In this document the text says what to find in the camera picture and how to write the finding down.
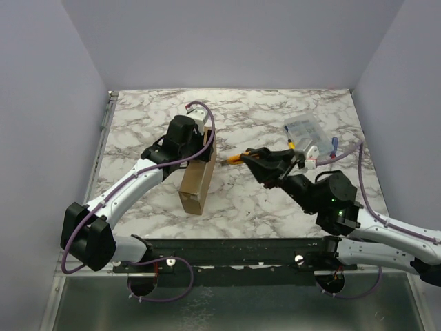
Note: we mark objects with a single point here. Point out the orange utility knife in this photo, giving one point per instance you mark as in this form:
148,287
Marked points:
232,161

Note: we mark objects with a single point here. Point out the clear plastic parts box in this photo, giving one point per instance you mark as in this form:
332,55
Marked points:
306,126

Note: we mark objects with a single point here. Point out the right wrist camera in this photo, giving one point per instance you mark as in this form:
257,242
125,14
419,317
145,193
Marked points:
307,154

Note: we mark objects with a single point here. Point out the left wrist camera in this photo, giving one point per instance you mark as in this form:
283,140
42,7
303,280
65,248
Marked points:
197,113

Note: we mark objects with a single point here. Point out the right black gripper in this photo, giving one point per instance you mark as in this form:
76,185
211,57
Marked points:
275,172

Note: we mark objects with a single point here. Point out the brown cardboard express box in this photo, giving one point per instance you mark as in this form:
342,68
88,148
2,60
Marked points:
195,183

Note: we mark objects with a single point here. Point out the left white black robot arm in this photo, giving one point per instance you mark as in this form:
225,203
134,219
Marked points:
87,229

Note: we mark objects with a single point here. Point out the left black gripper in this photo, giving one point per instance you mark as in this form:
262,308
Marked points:
205,155

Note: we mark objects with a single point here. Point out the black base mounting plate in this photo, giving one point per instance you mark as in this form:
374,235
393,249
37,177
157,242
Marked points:
244,262

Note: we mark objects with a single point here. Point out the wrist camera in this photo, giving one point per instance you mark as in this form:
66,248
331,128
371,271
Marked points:
197,113
307,154

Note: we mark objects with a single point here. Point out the aluminium frame rail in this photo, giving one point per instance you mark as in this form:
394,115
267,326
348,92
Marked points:
72,263

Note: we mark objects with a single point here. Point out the yellow screwdriver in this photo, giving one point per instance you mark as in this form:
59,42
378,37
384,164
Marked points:
291,144

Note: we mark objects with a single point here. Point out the blue red screwdriver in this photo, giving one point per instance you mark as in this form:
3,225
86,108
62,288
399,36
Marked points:
334,142

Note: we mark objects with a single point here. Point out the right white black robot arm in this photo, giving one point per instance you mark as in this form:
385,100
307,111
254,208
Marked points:
361,235

